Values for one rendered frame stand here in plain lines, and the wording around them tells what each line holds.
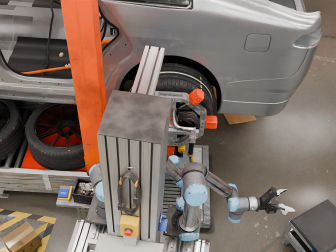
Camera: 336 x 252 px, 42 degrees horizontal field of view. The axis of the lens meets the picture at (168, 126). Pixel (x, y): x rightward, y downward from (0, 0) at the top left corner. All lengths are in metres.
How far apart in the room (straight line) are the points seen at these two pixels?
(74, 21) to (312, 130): 2.98
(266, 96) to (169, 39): 0.91
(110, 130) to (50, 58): 2.32
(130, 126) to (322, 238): 2.22
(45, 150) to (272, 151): 2.13
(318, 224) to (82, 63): 2.16
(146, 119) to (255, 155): 2.68
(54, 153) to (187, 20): 1.50
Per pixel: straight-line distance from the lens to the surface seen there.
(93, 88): 2.69
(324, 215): 3.70
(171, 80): 3.14
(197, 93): 3.09
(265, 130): 4.54
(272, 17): 3.03
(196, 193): 2.22
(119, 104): 1.78
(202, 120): 3.27
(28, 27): 4.21
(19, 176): 3.75
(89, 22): 2.38
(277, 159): 4.33
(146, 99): 1.80
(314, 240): 3.56
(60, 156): 3.60
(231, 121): 4.52
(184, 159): 3.87
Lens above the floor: 3.31
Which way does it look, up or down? 49 degrees down
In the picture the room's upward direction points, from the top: 4 degrees clockwise
